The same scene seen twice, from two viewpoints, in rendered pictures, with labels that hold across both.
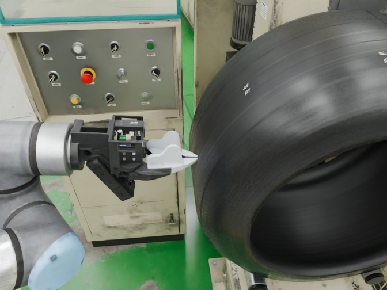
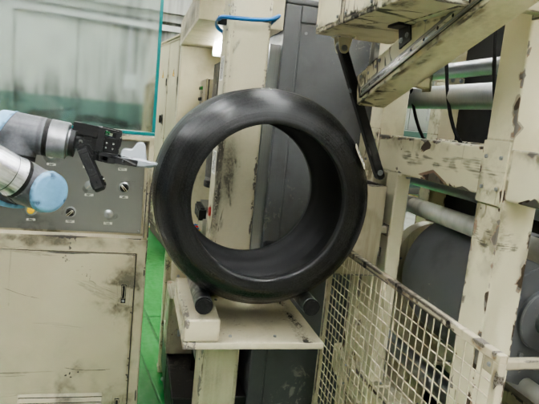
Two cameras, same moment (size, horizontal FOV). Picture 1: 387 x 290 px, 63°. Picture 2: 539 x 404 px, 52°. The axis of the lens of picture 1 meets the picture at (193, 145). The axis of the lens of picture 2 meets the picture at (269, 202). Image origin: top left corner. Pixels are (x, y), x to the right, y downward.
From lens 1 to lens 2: 1.02 m
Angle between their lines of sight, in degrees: 34
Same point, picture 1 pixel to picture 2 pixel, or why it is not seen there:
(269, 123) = (200, 114)
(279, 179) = (206, 147)
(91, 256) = not seen: outside the picture
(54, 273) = (48, 190)
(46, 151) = (56, 127)
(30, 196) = not seen: hidden behind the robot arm
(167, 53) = (138, 170)
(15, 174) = (28, 143)
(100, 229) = not seen: outside the picture
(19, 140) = (39, 119)
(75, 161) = (72, 140)
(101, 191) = (27, 344)
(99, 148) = (89, 139)
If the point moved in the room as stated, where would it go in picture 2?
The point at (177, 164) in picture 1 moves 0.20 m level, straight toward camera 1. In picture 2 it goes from (142, 160) to (141, 169)
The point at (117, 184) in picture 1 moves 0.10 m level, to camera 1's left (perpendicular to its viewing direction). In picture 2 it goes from (95, 171) to (52, 167)
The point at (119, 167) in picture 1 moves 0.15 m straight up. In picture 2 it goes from (101, 151) to (104, 88)
